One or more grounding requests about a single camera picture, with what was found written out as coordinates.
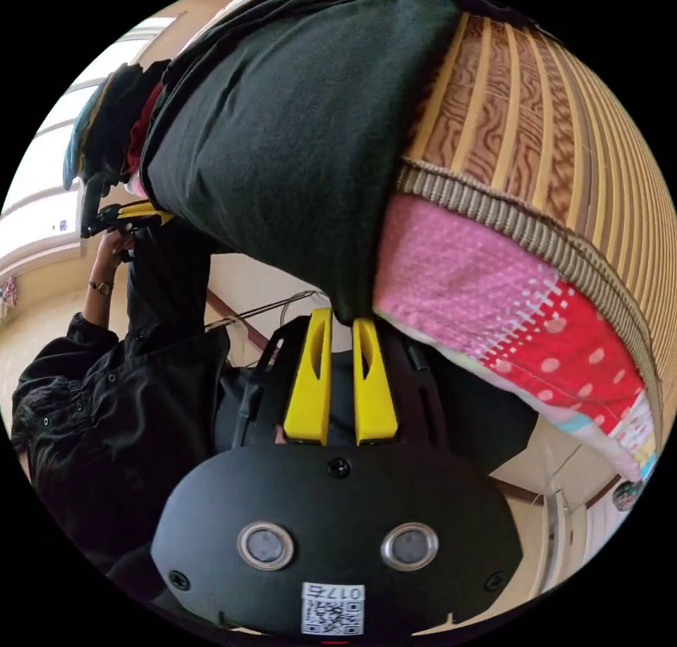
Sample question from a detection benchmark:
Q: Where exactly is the pile of clothes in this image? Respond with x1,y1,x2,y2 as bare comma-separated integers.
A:
62,58,173,193

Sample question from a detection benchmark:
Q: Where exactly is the black long sleeve shirt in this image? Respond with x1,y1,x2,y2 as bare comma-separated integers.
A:
126,0,462,336

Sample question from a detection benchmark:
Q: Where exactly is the person's body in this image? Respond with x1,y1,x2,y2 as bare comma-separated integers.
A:
9,308,538,614

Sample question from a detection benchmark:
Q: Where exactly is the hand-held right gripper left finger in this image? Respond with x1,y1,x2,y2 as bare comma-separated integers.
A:
283,307,334,445

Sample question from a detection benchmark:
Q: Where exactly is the person's left forearm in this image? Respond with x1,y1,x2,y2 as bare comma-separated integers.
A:
84,278,116,332

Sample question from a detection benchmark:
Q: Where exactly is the window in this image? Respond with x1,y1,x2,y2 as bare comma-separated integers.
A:
0,16,178,278

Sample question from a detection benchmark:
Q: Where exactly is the person's left hand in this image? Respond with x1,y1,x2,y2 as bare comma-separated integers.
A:
94,228,137,284

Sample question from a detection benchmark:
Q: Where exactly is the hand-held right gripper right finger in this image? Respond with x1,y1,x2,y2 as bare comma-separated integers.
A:
353,317,399,446

